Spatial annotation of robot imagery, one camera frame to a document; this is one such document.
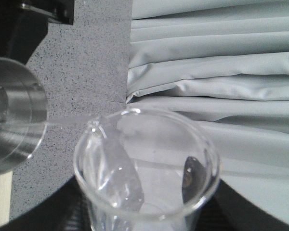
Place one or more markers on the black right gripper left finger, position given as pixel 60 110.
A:
pixel 65 210

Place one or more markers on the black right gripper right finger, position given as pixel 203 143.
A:
pixel 227 210

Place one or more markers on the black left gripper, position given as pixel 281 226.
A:
pixel 24 24

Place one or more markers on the steel double jigger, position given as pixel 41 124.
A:
pixel 23 109

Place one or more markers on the clear glass beaker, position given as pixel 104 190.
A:
pixel 145 169

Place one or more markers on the light wooden cutting board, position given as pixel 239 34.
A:
pixel 5 196

